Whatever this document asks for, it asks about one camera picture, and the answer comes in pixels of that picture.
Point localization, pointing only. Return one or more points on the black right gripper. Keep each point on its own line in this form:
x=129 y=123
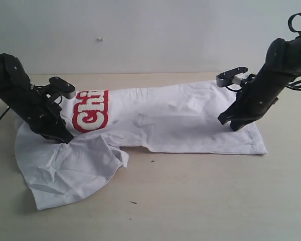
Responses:
x=252 y=102

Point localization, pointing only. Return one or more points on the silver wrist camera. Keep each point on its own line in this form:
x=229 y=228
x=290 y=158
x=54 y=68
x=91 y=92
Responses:
x=59 y=86
x=230 y=77

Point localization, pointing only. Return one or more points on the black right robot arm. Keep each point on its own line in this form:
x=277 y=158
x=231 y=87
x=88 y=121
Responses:
x=282 y=64

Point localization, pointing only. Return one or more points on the white t-shirt red lettering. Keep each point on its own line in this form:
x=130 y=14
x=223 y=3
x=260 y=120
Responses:
x=172 y=119

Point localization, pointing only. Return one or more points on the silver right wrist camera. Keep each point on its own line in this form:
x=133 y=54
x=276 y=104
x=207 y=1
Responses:
x=230 y=77

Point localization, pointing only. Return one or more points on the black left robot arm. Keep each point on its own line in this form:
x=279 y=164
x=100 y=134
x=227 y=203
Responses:
x=13 y=80

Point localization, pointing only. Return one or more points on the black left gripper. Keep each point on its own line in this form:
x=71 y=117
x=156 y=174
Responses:
x=37 y=107

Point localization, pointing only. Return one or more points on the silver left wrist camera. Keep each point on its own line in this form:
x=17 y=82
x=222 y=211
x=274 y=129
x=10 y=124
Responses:
x=59 y=86

